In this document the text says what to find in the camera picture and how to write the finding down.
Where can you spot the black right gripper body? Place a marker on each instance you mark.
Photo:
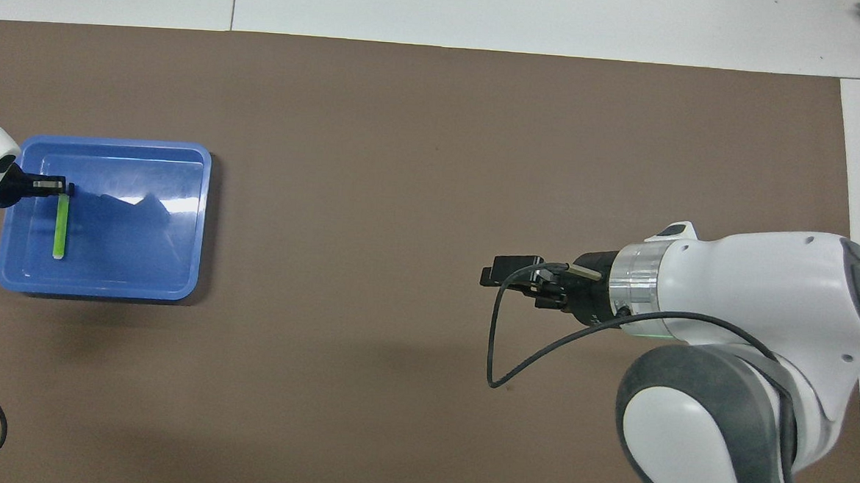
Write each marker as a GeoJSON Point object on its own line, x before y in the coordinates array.
{"type": "Point", "coordinates": [589, 298]}

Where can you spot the brown table mat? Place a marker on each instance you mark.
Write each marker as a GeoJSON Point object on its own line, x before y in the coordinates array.
{"type": "Point", "coordinates": [375, 158]}

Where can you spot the blue plastic tray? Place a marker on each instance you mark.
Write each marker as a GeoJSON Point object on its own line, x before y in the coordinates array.
{"type": "Point", "coordinates": [142, 256]}

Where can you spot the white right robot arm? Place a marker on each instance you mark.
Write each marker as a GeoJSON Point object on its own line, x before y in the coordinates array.
{"type": "Point", "coordinates": [751, 302]}

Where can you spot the green pen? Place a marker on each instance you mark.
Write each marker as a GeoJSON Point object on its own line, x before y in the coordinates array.
{"type": "Point", "coordinates": [60, 229]}

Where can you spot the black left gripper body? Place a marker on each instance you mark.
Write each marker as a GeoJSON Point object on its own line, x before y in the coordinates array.
{"type": "Point", "coordinates": [20, 189]}

